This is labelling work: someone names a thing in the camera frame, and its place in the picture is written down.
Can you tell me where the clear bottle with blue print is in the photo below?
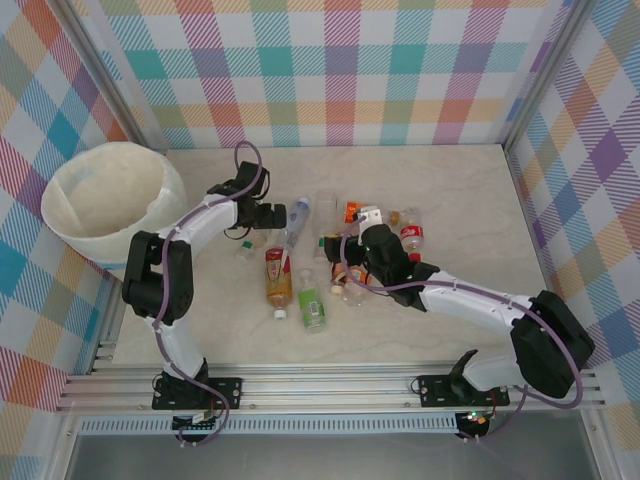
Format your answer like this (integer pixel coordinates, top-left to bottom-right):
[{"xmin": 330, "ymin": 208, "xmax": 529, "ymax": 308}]
[{"xmin": 283, "ymin": 195, "xmax": 313, "ymax": 251}]

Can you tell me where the red label cola bottle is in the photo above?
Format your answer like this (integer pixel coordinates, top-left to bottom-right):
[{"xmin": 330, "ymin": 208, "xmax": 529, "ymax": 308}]
[{"xmin": 398, "ymin": 208, "xmax": 426, "ymax": 265}]

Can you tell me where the large clear plastic bottle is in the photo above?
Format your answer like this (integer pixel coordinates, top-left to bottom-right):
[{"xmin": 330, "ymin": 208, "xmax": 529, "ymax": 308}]
[{"xmin": 312, "ymin": 188, "xmax": 342, "ymax": 262}]

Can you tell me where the brown tea plastic bottle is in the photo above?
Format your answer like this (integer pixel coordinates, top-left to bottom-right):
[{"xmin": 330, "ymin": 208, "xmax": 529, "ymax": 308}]
[{"xmin": 263, "ymin": 246, "xmax": 295, "ymax": 321}]

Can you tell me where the green label plastic bottle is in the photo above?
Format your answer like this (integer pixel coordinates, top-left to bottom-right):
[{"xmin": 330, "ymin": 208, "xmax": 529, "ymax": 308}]
[{"xmin": 296, "ymin": 268, "xmax": 328, "ymax": 335}]

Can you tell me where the white round bin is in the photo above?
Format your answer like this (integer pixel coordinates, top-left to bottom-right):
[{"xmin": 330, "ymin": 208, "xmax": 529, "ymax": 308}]
[{"xmin": 40, "ymin": 141, "xmax": 189, "ymax": 274}]

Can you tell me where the small clear plastic bottle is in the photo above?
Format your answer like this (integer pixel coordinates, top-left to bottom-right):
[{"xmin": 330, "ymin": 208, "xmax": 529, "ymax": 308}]
[{"xmin": 343, "ymin": 282, "xmax": 369, "ymax": 307}]

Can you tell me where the right circuit board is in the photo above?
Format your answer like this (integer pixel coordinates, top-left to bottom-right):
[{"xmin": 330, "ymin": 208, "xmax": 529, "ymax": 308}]
[{"xmin": 457, "ymin": 408, "xmax": 492, "ymax": 429}]

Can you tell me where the circuit board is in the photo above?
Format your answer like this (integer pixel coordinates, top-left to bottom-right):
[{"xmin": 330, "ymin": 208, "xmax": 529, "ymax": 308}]
[
  {"xmin": 457, "ymin": 408, "xmax": 492, "ymax": 429},
  {"xmin": 171, "ymin": 410, "xmax": 220, "ymax": 432}
]

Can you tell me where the left circuit board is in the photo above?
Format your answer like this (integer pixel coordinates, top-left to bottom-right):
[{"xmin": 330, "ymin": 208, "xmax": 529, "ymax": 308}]
[{"xmin": 171, "ymin": 410, "xmax": 220, "ymax": 432}]

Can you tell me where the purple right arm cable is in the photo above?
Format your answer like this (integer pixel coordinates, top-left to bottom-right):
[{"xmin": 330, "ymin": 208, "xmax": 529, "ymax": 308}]
[{"xmin": 339, "ymin": 214, "xmax": 586, "ymax": 444}]

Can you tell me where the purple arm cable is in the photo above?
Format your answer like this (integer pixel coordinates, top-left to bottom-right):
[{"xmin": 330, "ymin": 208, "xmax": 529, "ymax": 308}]
[
  {"xmin": 152, "ymin": 141, "xmax": 274, "ymax": 449},
  {"xmin": 339, "ymin": 214, "xmax": 586, "ymax": 444}
]

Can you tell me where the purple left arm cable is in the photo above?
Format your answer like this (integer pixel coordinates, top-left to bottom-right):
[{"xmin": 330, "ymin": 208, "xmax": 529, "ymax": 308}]
[{"xmin": 152, "ymin": 141, "xmax": 274, "ymax": 449}]

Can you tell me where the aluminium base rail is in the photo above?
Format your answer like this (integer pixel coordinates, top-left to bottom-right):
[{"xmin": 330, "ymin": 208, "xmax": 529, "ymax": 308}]
[{"xmin": 54, "ymin": 367, "xmax": 606, "ymax": 414}]

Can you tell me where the perforated metal cable tray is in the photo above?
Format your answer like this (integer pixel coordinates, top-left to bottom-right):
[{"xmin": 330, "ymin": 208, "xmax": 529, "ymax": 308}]
[{"xmin": 74, "ymin": 417, "xmax": 459, "ymax": 436}]

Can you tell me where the aluminium left frame post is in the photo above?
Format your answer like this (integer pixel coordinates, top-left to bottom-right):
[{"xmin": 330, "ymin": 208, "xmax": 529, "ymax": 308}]
[{"xmin": 63, "ymin": 0, "xmax": 169, "ymax": 151}]

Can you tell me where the aluminium frame post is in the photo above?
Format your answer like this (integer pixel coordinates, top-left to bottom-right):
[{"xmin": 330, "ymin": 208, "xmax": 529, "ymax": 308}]
[
  {"xmin": 499, "ymin": 0, "xmax": 592, "ymax": 151},
  {"xmin": 63, "ymin": 0, "xmax": 169, "ymax": 151}
]

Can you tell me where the aluminium right frame post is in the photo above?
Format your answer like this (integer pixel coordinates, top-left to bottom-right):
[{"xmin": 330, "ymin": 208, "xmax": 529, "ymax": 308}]
[{"xmin": 499, "ymin": 0, "xmax": 592, "ymax": 151}]

